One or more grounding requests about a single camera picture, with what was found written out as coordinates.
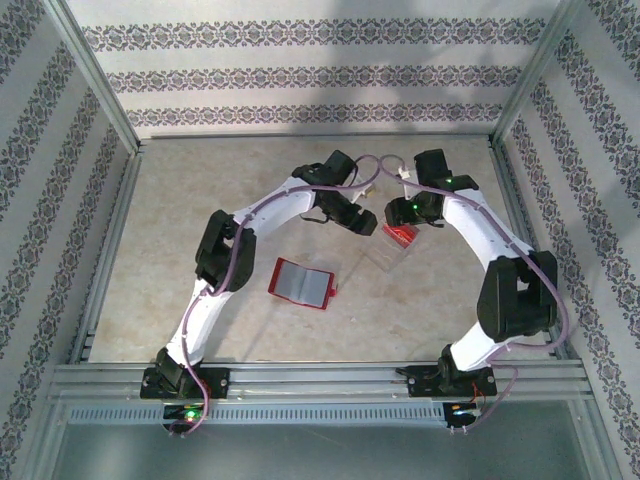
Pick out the stack of red credit cards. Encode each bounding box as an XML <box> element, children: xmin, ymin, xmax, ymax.
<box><xmin>382</xmin><ymin>224</ymin><xmax>420</xmax><ymax>250</ymax></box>

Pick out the clear acrylic card stand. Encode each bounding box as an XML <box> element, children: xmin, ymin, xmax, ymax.
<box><xmin>359</xmin><ymin>219</ymin><xmax>421</xmax><ymax>274</ymax></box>

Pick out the red card holder wallet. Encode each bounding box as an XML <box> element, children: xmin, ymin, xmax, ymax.
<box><xmin>268</xmin><ymin>257</ymin><xmax>337</xmax><ymax>311</ymax></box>

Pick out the grey sheet metal panel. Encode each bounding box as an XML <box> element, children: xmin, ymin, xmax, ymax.
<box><xmin>49</xmin><ymin>417</ymin><xmax>599</xmax><ymax>480</ymax></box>

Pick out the aluminium frame rail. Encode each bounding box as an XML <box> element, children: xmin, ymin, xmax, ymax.
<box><xmin>489</xmin><ymin>142</ymin><xmax>571</xmax><ymax>361</ymax></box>
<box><xmin>139</xmin><ymin>132</ymin><xmax>494</xmax><ymax>144</ymax></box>
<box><xmin>69</xmin><ymin>149</ymin><xmax>144</xmax><ymax>364</ymax></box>

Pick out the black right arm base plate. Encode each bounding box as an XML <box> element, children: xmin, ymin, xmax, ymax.
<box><xmin>407</xmin><ymin>364</ymin><xmax>497</xmax><ymax>399</ymax></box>

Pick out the aluminium frame post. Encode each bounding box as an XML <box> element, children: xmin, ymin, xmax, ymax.
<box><xmin>42</xmin><ymin>0</ymin><xmax>144</xmax><ymax>157</ymax></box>
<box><xmin>492</xmin><ymin>0</ymin><xmax>589</xmax><ymax>147</ymax></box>

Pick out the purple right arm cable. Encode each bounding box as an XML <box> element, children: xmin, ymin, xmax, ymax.
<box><xmin>380</xmin><ymin>155</ymin><xmax>571</xmax><ymax>434</ymax></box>

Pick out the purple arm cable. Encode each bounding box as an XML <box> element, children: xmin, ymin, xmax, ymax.
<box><xmin>380</xmin><ymin>155</ymin><xmax>571</xmax><ymax>434</ymax></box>
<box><xmin>167</xmin><ymin>155</ymin><xmax>384</xmax><ymax>436</ymax></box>

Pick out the grey slotted cable duct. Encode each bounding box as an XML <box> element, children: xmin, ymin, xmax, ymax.
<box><xmin>67</xmin><ymin>402</ymin><xmax>451</xmax><ymax>426</ymax></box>

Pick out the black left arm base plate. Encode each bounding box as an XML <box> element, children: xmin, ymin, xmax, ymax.
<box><xmin>139</xmin><ymin>367</ymin><xmax>231</xmax><ymax>400</ymax></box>

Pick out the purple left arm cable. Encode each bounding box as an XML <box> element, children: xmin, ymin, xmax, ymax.
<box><xmin>167</xmin><ymin>155</ymin><xmax>384</xmax><ymax>436</ymax></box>

